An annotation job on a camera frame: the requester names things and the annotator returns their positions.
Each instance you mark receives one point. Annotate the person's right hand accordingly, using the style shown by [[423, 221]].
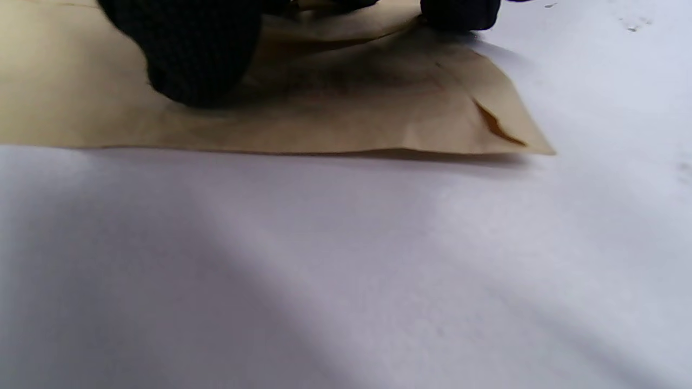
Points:
[[194, 48]]

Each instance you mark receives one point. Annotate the stack of tan envelopes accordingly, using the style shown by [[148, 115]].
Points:
[[335, 108]]

